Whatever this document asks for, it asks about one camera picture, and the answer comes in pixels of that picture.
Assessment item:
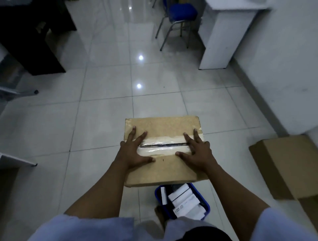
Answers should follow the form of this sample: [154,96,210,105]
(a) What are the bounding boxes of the person's left forearm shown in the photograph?
[64,160,136,219]

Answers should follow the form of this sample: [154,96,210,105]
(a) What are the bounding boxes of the person's bare foot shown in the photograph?
[155,206,172,229]

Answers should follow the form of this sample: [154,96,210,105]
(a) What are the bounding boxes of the black trousers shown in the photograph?
[174,227,233,241]

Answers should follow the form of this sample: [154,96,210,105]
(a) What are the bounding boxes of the blue chair with metal legs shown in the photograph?
[152,0,199,51]

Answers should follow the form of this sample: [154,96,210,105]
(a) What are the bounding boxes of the grey metal chair leg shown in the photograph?
[0,86,39,96]

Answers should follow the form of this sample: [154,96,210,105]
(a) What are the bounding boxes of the white box with black edge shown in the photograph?
[168,184,192,202]

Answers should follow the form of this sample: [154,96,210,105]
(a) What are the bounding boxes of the blue plastic bin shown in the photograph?
[155,183,211,221]

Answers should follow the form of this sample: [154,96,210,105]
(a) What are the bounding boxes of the person's right forearm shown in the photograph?
[197,162,271,230]

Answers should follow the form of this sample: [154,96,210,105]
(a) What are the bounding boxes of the white desk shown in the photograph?
[198,0,274,70]

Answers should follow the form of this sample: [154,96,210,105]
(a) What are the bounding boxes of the person's left hand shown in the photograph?
[114,126,156,172]

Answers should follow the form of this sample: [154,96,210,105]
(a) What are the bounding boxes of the taped brown cardboard box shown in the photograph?
[124,116,209,188]

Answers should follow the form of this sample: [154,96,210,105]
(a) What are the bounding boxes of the flattened brown cardboard box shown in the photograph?
[249,135,318,200]

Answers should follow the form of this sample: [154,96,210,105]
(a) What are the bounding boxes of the light blue shirt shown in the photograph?
[27,207,318,241]

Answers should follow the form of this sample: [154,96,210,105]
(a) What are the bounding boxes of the person's right hand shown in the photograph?
[175,129,219,174]

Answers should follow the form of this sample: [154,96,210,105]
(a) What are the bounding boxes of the white labelled box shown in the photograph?
[173,195,207,220]

